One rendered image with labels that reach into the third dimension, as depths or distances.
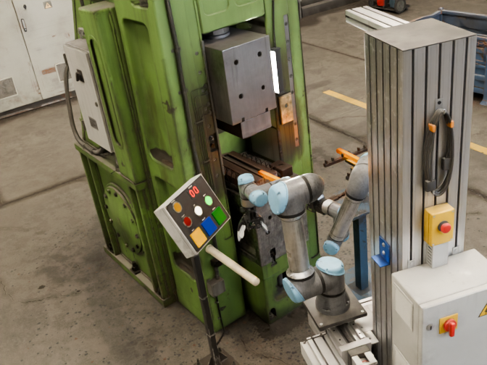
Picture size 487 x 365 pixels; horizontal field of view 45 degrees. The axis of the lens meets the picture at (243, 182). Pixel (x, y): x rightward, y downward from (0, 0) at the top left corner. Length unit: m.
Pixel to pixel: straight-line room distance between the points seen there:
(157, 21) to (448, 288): 1.75
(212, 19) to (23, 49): 5.31
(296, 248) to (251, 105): 1.01
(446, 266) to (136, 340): 2.27
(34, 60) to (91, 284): 4.30
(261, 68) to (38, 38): 5.36
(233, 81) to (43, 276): 2.43
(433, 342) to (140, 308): 2.44
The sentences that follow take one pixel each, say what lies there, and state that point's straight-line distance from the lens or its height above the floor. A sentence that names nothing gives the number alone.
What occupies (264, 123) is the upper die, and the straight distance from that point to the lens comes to 3.23.
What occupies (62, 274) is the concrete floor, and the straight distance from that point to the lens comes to 4.75.
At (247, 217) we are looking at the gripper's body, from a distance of 2.85.
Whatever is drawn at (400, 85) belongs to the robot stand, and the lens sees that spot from 1.88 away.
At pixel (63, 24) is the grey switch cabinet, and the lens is 8.24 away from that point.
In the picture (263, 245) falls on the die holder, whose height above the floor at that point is 0.61.
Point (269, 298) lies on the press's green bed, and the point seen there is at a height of 0.21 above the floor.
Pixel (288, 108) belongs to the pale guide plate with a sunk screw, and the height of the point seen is 1.27.
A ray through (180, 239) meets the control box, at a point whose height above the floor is 1.03.
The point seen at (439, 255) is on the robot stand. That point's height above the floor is 1.28.
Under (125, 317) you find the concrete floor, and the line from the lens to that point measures 4.14.
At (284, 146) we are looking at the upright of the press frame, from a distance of 3.57.
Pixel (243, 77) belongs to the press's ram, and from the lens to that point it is 3.07.
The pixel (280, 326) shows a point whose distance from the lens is 3.81.
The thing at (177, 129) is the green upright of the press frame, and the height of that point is 1.40.
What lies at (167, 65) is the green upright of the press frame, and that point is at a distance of 2.97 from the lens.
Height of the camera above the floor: 2.58
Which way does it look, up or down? 29 degrees down
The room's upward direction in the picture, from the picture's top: 8 degrees counter-clockwise
